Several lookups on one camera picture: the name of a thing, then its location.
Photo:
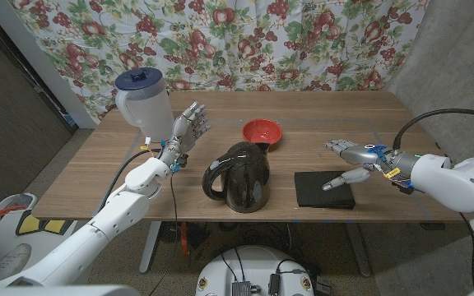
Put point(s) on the dark grey door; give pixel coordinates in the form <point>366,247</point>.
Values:
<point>6,135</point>

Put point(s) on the translucent pitcher with blue lid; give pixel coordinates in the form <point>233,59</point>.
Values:
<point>146,103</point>

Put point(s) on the red bowl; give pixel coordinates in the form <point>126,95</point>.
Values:
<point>261,129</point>

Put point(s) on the white bin with orange item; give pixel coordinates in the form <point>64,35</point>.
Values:
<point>8,203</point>

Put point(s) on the white shoe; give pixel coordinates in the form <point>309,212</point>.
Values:
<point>10,261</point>

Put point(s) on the black fan under table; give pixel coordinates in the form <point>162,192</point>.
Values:
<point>170,232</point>

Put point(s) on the grey electronics box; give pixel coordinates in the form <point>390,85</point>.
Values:
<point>241,288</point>

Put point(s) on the white table leg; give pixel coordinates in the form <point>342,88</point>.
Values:
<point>151,246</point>

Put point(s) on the floral backdrop cloth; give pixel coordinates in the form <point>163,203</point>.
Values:
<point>237,41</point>

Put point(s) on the glossy black kettle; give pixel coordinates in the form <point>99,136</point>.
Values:
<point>245,181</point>

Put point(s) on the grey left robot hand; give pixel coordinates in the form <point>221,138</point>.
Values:
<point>185,131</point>

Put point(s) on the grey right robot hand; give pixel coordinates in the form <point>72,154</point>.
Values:
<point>364,155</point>

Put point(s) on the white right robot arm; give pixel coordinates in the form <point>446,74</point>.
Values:
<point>451,181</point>

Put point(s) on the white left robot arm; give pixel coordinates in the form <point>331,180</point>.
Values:
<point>109,218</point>

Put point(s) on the white door frame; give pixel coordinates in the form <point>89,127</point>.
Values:
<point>35,57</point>

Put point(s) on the yellow black patterned bag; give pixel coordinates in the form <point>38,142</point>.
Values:
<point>31,224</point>

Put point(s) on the black adapter box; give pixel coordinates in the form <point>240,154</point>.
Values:
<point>274,284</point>

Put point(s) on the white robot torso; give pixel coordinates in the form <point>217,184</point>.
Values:
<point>253,263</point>

